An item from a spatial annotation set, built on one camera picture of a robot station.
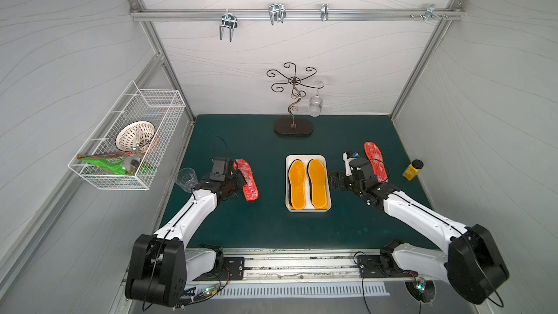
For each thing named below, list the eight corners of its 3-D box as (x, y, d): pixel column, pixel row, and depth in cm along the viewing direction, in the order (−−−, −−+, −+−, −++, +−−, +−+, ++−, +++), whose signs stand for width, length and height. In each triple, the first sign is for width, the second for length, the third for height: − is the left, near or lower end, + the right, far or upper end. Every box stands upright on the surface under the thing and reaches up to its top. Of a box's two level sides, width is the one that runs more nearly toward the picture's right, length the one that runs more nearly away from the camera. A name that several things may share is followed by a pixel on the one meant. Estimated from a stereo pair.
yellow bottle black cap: (401, 177, 99) (411, 165, 91) (404, 169, 102) (414, 157, 94) (410, 182, 98) (421, 170, 90) (413, 174, 100) (424, 162, 93)
